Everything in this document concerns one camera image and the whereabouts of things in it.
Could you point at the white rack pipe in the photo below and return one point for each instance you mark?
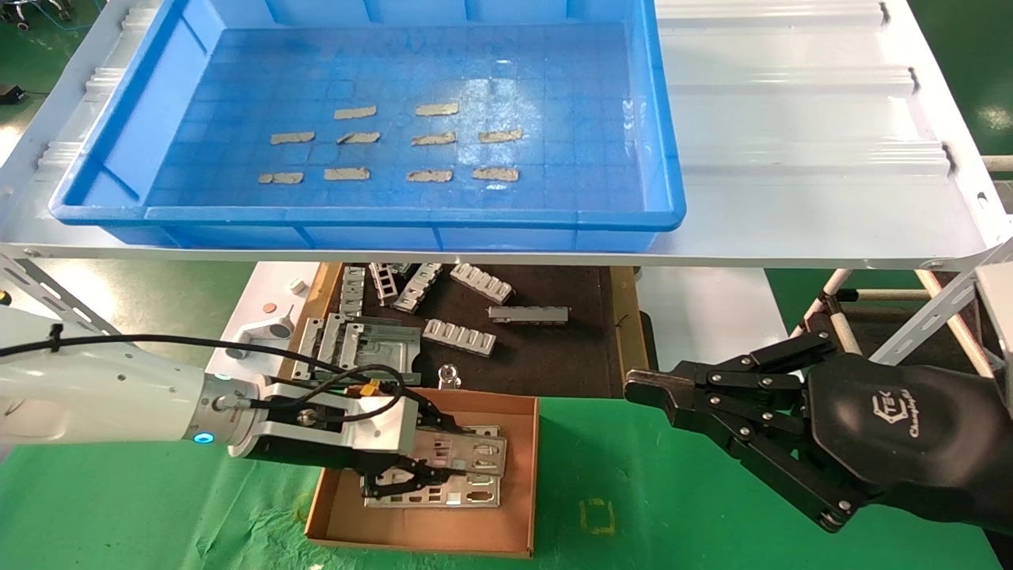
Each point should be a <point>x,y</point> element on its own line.
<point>839,281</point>

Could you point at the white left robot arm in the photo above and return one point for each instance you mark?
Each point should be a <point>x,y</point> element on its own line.
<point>95,388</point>

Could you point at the narrow grey metal bracket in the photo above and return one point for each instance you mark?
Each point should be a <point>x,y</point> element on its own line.
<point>332,336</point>
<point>307,352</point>

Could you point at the large flat grey metal plate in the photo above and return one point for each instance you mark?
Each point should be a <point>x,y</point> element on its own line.
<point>392,344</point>

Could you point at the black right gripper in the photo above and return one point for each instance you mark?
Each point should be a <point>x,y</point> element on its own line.
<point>910,443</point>

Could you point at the black pipe joint clamp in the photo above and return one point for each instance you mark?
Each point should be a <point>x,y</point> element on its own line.
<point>839,298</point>

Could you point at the slotted grey metal plate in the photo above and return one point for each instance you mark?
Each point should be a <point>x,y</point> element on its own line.
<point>417,289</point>
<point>353,291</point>

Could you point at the white metal clamp bracket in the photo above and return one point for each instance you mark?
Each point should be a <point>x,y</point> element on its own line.
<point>253,342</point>

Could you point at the white pipe end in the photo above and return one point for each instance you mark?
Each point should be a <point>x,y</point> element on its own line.
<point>999,164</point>

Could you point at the tan rack pipe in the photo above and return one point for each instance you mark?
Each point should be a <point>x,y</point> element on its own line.
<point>942,305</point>

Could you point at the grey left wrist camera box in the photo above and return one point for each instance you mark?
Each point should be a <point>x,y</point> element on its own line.
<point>332,431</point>

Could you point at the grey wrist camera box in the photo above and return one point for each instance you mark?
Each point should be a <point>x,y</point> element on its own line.
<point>999,317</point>
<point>332,431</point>

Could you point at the small white cube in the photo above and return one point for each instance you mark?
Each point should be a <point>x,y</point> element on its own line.
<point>297,286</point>

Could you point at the silver eye bolt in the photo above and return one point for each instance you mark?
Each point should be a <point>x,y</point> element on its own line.
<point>449,372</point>

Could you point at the black power adapter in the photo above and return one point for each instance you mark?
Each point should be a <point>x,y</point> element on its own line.
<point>9,93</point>

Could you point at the dark wood-framed parts tray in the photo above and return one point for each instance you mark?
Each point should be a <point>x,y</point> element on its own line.
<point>554,356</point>

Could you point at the grey tape strip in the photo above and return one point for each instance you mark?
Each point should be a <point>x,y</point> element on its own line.
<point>501,136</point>
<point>430,176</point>
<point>282,178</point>
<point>347,174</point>
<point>438,109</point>
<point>355,112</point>
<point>434,139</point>
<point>360,138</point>
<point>496,174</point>
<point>293,138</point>

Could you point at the grey ribbed metal bracket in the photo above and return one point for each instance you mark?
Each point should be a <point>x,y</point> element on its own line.
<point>459,338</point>
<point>483,283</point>

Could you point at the white metal shelf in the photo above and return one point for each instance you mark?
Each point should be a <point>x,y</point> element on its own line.
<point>791,158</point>

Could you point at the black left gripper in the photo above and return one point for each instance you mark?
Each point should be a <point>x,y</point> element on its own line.
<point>316,459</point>

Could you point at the silver metal IO shield plate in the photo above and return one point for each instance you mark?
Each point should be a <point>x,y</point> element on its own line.
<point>484,431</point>
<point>484,455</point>
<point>467,497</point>

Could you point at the grey metal bar part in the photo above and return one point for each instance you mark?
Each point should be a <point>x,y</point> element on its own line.
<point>526,315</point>

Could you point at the green table cloth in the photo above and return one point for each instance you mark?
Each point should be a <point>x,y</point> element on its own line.
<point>601,459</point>

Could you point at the blue plastic tray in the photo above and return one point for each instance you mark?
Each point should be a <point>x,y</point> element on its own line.
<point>554,79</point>

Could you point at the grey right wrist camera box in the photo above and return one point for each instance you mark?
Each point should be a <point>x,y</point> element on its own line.
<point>999,317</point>

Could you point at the perforated white angle brace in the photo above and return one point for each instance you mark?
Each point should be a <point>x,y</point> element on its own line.
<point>47,289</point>
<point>926,317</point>

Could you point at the office chair castor base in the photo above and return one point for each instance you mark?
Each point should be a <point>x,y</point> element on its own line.
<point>21,23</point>

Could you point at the ladder-shaped grey metal plate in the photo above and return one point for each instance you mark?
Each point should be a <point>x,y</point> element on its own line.
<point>384,283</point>

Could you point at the brown cardboard box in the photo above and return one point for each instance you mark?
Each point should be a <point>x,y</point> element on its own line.
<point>514,522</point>

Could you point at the beige horizontal rack pipe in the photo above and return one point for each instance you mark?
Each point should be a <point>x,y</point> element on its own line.
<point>894,295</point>

